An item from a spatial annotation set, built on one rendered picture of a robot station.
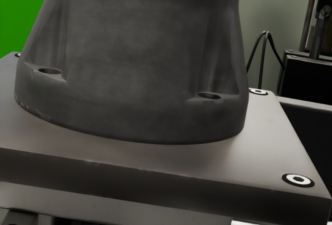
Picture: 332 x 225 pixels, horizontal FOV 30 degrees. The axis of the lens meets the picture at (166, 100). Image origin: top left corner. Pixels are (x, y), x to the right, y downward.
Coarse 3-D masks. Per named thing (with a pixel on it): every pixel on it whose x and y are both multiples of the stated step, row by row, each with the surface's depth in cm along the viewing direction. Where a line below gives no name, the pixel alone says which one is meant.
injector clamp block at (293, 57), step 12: (288, 60) 107; (300, 60) 106; (312, 60) 108; (324, 60) 112; (288, 72) 107; (300, 72) 107; (312, 72) 107; (324, 72) 106; (288, 84) 108; (300, 84) 107; (312, 84) 107; (324, 84) 107; (288, 96) 108; (300, 96) 108; (312, 96) 108; (324, 96) 107
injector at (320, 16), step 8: (320, 0) 108; (328, 0) 107; (320, 8) 108; (328, 8) 106; (320, 16) 107; (328, 16) 107; (320, 24) 109; (320, 32) 109; (312, 40) 110; (320, 40) 109; (312, 48) 110; (320, 48) 110; (312, 56) 110
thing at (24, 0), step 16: (0, 0) 360; (16, 0) 359; (32, 0) 357; (0, 16) 362; (16, 16) 361; (32, 16) 360; (0, 32) 364; (16, 32) 363; (0, 48) 367; (16, 48) 366
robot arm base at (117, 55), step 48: (48, 0) 37; (96, 0) 34; (144, 0) 33; (192, 0) 34; (48, 48) 36; (96, 48) 34; (144, 48) 33; (192, 48) 34; (240, 48) 38; (48, 96) 35; (96, 96) 33; (144, 96) 33; (192, 96) 35; (240, 96) 37
